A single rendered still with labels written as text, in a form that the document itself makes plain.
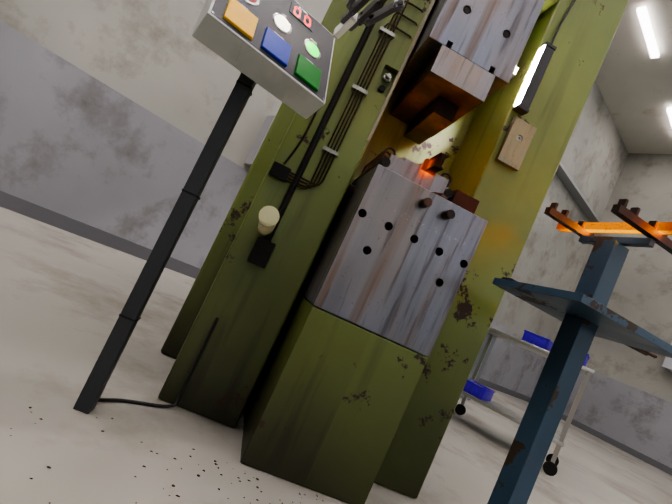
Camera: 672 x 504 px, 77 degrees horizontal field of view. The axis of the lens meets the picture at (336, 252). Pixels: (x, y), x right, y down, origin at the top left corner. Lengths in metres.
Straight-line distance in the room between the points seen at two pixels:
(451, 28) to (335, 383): 1.14
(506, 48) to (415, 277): 0.80
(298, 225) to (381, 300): 0.37
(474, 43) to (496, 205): 0.54
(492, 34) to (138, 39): 3.51
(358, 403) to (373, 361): 0.13
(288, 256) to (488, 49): 0.92
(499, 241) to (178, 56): 3.70
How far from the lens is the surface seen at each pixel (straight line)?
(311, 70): 1.19
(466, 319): 1.57
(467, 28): 1.56
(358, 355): 1.24
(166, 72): 4.58
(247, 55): 1.11
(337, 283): 1.20
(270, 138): 1.88
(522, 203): 1.67
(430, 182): 1.36
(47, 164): 4.35
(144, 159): 4.47
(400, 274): 1.25
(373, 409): 1.30
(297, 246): 1.38
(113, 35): 4.52
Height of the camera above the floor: 0.54
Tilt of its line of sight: 4 degrees up
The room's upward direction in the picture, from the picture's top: 25 degrees clockwise
